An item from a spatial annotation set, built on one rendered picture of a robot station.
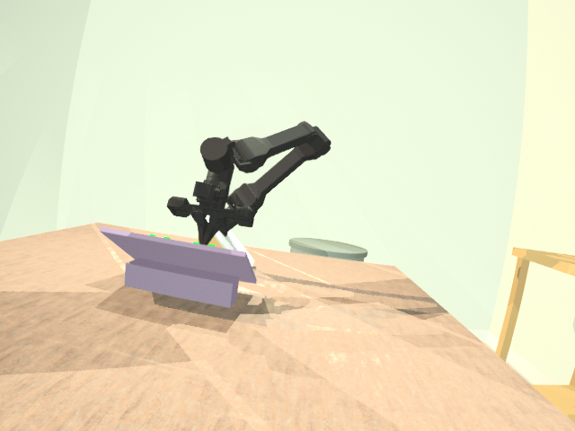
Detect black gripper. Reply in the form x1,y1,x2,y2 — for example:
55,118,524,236
166,177,254,245

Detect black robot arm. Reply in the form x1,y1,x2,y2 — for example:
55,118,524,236
193,121,332,216

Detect pale lavender switch panel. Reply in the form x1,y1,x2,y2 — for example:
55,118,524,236
100,227,257,308

